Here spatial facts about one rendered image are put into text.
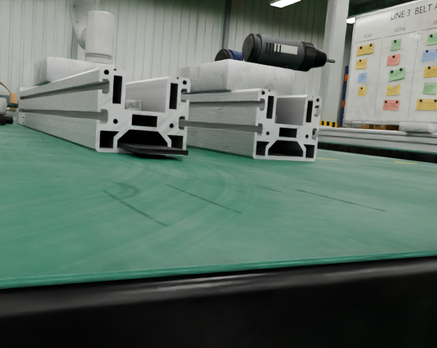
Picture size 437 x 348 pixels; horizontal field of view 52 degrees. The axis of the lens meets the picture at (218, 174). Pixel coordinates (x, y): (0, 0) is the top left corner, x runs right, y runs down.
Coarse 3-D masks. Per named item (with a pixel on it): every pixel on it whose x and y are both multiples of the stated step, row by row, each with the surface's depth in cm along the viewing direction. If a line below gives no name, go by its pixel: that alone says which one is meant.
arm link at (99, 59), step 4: (88, 56) 136; (92, 56) 136; (96, 56) 136; (100, 56) 136; (104, 56) 137; (108, 56) 138; (84, 60) 139; (88, 60) 137; (92, 60) 136; (96, 60) 136; (100, 60) 136; (104, 60) 137; (108, 60) 138; (112, 60) 141; (108, 64) 139; (112, 64) 143
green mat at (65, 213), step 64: (0, 128) 80; (0, 192) 19; (64, 192) 20; (128, 192) 22; (192, 192) 23; (256, 192) 25; (320, 192) 28; (384, 192) 30; (0, 256) 11; (64, 256) 11; (128, 256) 12; (192, 256) 12; (256, 256) 12; (320, 256) 13; (384, 256) 14
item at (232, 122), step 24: (192, 96) 70; (216, 96) 63; (240, 96) 57; (264, 96) 54; (288, 96) 61; (312, 96) 58; (192, 120) 69; (216, 120) 63; (240, 120) 57; (264, 120) 55; (288, 120) 60; (312, 120) 58; (192, 144) 69; (216, 144) 62; (240, 144) 57; (264, 144) 56; (288, 144) 60; (312, 144) 59
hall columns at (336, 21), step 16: (336, 0) 875; (336, 16) 856; (336, 32) 861; (336, 48) 866; (336, 64) 871; (320, 80) 891; (336, 80) 876; (320, 96) 896; (336, 96) 881; (320, 112) 901; (336, 112) 886
